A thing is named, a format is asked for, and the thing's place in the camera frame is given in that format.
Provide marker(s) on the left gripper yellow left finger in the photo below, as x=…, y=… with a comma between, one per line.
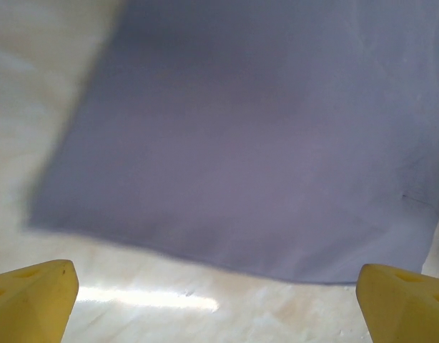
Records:
x=30, y=303

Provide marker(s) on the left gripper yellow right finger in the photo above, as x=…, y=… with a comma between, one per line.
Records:
x=405, y=307

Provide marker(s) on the lavender skirt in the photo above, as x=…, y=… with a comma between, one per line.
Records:
x=241, y=143

